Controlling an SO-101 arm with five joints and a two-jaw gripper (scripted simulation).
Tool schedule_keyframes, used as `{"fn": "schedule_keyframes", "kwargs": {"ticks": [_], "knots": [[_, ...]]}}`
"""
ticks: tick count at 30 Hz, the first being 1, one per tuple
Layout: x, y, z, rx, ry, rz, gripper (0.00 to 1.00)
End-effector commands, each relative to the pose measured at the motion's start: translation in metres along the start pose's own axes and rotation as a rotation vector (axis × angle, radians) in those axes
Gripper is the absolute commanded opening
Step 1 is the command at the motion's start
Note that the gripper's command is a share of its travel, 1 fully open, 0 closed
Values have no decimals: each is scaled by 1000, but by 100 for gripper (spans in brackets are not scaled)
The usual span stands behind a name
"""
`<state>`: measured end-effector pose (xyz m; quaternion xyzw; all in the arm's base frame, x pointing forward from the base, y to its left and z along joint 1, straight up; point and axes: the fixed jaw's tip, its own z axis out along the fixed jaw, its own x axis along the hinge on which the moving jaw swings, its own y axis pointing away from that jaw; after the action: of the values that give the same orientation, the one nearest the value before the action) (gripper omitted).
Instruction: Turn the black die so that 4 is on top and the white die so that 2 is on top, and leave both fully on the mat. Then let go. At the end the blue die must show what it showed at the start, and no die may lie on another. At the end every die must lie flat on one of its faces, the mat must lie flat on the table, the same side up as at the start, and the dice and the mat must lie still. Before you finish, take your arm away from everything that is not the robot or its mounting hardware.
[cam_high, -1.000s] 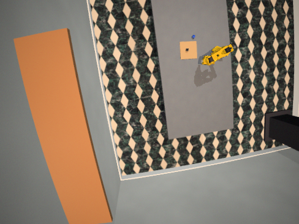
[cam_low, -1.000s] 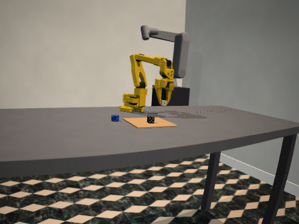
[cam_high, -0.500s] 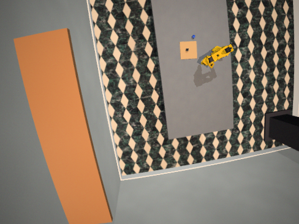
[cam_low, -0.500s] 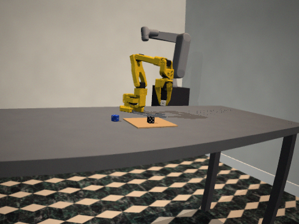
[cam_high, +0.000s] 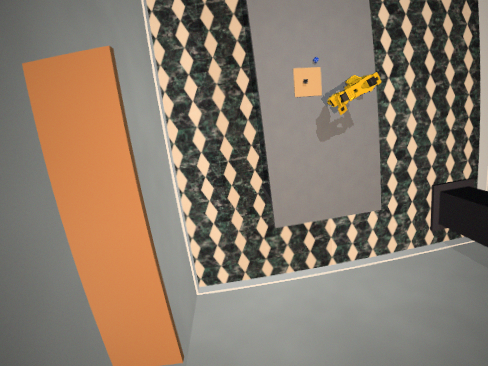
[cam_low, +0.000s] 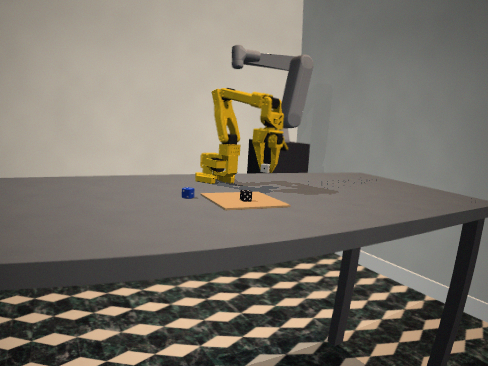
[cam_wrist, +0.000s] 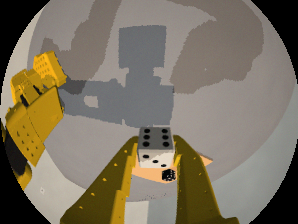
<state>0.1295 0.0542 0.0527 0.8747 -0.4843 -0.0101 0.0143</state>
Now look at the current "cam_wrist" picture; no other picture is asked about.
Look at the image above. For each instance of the orange mat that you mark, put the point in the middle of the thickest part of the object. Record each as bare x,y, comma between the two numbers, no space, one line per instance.
155,174

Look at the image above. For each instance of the white die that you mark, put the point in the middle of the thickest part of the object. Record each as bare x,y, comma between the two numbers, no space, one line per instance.
155,148

